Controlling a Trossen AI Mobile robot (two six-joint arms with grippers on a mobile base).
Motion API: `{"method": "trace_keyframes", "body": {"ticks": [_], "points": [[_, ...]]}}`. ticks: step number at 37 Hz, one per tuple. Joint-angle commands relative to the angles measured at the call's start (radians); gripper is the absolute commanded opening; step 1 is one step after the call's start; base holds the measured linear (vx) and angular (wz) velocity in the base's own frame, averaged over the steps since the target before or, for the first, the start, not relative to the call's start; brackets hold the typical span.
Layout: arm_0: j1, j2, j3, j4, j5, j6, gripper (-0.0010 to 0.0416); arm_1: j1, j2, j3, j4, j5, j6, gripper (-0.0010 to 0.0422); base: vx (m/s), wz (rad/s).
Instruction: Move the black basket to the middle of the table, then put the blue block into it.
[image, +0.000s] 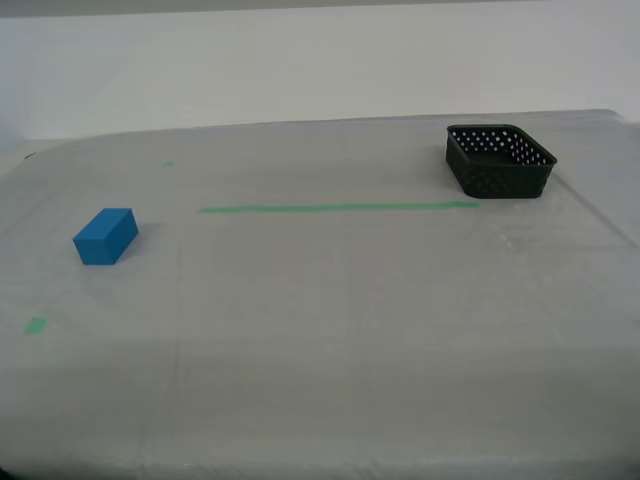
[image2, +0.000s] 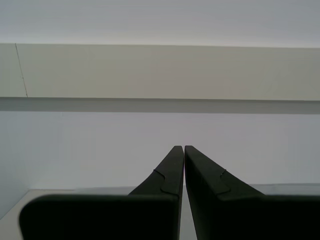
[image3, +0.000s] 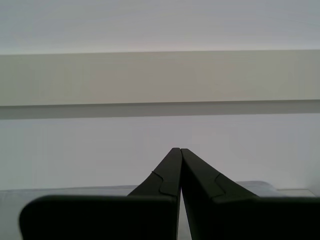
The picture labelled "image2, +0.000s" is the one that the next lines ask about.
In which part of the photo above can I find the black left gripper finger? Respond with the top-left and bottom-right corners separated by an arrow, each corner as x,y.
184,145 -> 320,240
19,145 -> 185,240

